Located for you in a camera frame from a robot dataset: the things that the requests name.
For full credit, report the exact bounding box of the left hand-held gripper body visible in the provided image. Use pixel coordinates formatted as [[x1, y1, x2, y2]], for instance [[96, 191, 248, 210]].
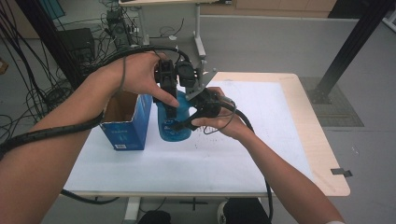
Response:
[[153, 58, 201, 94]]

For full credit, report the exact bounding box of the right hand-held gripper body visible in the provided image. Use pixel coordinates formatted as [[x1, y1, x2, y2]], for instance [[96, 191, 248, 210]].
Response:
[[186, 58, 224, 119]]

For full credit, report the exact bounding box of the blue bottle with white cap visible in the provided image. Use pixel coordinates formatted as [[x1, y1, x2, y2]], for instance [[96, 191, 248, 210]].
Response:
[[155, 90, 193, 143]]

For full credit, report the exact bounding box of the person's left hand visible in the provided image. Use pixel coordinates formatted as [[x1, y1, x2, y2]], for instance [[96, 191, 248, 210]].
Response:
[[116, 50, 181, 108]]

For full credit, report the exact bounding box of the person's right hand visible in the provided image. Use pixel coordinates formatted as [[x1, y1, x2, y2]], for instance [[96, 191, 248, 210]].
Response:
[[191, 86, 260, 141]]

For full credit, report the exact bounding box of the open blue cardboard box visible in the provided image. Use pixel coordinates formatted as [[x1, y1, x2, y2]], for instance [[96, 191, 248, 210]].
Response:
[[99, 91, 153, 151]]

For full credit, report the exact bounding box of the white table mat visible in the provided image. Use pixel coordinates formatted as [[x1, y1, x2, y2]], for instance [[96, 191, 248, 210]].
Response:
[[64, 79, 314, 194]]

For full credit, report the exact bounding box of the white background desk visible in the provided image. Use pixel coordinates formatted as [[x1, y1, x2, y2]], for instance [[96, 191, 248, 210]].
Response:
[[118, 0, 233, 60]]

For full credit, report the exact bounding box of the grey computer tower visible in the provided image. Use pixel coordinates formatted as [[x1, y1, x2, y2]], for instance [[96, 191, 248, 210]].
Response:
[[106, 8, 134, 50]]

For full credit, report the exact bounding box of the black computer case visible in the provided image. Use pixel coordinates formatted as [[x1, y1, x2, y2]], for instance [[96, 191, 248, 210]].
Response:
[[57, 27, 96, 63]]

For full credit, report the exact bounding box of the person's left leg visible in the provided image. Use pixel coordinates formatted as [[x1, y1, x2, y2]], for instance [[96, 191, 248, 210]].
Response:
[[138, 209, 172, 224]]

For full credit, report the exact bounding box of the person's leg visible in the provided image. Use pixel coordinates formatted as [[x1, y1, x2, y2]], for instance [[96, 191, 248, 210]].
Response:
[[218, 197, 272, 224], [138, 209, 172, 224]]

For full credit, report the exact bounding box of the white table leg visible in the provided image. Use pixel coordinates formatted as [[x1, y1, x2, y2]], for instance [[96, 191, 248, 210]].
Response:
[[122, 196, 143, 224]]

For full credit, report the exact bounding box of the person's right leg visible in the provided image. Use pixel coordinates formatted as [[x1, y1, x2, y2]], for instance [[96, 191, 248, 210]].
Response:
[[218, 197, 272, 224]]

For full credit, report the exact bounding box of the wooden cabinet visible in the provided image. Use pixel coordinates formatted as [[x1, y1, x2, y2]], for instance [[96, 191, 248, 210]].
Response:
[[200, 0, 339, 18]]

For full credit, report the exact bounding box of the black tape piece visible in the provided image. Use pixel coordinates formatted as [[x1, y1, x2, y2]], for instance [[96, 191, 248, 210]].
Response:
[[330, 167, 353, 178]]

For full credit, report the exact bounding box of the black corrugated right gripper cable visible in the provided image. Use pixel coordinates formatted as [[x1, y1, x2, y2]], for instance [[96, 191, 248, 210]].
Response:
[[218, 96, 275, 222]]

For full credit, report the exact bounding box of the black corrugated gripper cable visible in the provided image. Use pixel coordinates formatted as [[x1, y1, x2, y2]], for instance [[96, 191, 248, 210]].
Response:
[[0, 44, 191, 205], [218, 96, 275, 222]]

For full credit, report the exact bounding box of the black metal frame post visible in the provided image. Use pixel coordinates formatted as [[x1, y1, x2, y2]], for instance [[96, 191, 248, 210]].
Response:
[[314, 0, 396, 101], [13, 0, 85, 91]]

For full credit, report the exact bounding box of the black corrugated left gripper cable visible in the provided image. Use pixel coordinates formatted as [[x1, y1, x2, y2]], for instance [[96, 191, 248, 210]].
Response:
[[0, 44, 191, 205]]

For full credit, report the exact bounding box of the bundle of black floor cables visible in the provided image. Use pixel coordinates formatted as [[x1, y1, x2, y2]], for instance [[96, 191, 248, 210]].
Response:
[[0, 6, 188, 141]]

